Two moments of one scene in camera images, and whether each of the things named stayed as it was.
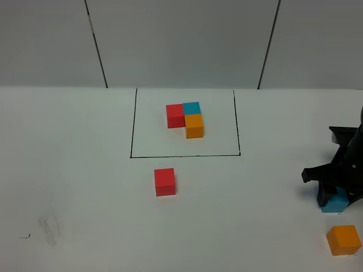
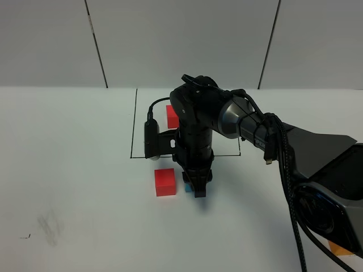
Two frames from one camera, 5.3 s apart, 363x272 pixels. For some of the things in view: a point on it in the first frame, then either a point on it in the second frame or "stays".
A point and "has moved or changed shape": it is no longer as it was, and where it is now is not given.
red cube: (164, 179) stays
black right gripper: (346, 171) to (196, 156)
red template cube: (175, 115) stays
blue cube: (337, 204) has moved or changed shape
